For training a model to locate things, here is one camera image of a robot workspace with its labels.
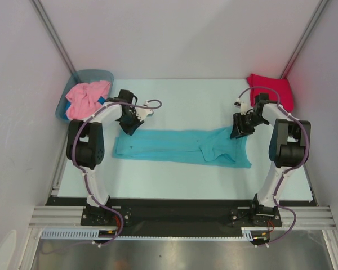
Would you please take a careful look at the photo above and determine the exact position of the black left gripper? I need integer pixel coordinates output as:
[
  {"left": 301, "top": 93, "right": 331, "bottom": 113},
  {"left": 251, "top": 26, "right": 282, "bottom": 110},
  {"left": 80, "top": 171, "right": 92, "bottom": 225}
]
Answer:
[{"left": 118, "top": 109, "right": 144, "bottom": 136}]

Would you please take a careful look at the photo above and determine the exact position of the teal t-shirt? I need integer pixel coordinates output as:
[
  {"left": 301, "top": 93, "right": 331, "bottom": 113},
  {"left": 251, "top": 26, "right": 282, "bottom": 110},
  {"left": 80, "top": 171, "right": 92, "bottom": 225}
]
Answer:
[{"left": 112, "top": 126, "right": 252, "bottom": 169}]

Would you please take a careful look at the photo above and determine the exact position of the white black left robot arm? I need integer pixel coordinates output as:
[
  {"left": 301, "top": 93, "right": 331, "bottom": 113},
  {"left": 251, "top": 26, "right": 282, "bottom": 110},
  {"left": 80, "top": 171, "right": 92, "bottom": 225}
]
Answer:
[{"left": 66, "top": 89, "right": 153, "bottom": 226}]

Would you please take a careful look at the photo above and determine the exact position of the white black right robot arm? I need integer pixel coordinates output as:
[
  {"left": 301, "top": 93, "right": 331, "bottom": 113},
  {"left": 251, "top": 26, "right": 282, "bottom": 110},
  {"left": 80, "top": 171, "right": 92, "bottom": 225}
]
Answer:
[{"left": 229, "top": 93, "right": 311, "bottom": 227}]

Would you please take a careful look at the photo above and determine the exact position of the blue t-shirt in basket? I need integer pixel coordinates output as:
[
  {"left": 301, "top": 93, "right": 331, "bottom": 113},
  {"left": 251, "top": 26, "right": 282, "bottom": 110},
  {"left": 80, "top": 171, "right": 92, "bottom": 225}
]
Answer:
[{"left": 65, "top": 96, "right": 105, "bottom": 111}]

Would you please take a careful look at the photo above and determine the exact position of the pink t-shirt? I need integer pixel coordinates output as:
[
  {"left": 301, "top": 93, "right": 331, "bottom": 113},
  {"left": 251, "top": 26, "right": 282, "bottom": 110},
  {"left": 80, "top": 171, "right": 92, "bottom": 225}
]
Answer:
[{"left": 65, "top": 80, "right": 112, "bottom": 120}]

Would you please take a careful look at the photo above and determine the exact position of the folded red t-shirt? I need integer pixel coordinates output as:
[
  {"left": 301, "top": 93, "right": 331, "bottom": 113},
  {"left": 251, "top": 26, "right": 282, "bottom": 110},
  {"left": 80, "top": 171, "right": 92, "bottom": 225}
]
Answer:
[{"left": 246, "top": 73, "right": 295, "bottom": 110}]

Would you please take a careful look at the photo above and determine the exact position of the grey-blue plastic basket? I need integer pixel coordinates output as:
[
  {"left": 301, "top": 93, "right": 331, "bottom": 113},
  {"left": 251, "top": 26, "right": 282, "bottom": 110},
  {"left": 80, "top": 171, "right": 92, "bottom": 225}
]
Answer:
[{"left": 55, "top": 69, "right": 114, "bottom": 124}]

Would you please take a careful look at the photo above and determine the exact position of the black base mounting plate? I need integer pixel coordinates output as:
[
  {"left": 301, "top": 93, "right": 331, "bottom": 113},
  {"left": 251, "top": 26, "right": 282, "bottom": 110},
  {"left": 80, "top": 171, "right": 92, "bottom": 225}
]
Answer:
[{"left": 45, "top": 196, "right": 318, "bottom": 228}]

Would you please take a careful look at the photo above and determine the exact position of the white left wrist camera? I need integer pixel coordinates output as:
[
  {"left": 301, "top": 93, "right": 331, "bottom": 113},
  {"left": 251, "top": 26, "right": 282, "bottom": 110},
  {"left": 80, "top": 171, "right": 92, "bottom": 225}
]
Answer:
[{"left": 136, "top": 102, "right": 154, "bottom": 120}]

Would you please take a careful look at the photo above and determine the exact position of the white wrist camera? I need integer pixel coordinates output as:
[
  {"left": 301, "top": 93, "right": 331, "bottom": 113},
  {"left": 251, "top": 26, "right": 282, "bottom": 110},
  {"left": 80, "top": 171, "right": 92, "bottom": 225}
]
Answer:
[
  {"left": 234, "top": 99, "right": 251, "bottom": 115},
  {"left": 136, "top": 102, "right": 154, "bottom": 120}
]

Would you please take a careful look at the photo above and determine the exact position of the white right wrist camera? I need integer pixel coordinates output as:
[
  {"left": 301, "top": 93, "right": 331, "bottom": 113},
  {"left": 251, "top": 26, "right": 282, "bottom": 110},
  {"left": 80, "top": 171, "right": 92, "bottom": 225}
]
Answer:
[{"left": 234, "top": 99, "right": 251, "bottom": 115}]

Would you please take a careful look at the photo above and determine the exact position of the aluminium front rail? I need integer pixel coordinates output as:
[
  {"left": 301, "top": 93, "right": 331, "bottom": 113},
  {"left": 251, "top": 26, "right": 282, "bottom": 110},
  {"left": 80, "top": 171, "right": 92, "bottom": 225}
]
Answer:
[{"left": 29, "top": 206, "right": 336, "bottom": 230}]

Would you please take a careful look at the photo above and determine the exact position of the white slotted cable duct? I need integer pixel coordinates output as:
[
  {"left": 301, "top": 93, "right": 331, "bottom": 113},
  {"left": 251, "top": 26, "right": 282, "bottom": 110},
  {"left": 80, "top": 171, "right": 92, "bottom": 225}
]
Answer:
[{"left": 41, "top": 228, "right": 254, "bottom": 241}]

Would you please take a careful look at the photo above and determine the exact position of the right aluminium corner post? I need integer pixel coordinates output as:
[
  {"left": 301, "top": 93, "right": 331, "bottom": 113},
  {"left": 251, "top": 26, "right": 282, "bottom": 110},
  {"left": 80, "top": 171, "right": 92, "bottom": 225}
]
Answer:
[{"left": 279, "top": 0, "right": 331, "bottom": 79}]

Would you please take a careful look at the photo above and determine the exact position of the aluminium corner post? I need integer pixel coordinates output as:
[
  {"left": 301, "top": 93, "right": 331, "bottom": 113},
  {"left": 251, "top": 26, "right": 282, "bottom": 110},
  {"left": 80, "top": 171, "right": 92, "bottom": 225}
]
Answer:
[
  {"left": 279, "top": 0, "right": 331, "bottom": 79},
  {"left": 29, "top": 0, "right": 76, "bottom": 74}
]

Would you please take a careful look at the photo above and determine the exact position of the left aluminium corner post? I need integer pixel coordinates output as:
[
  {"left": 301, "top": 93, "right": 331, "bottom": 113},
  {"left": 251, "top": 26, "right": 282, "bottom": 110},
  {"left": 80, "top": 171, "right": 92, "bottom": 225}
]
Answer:
[{"left": 29, "top": 0, "right": 76, "bottom": 74}]

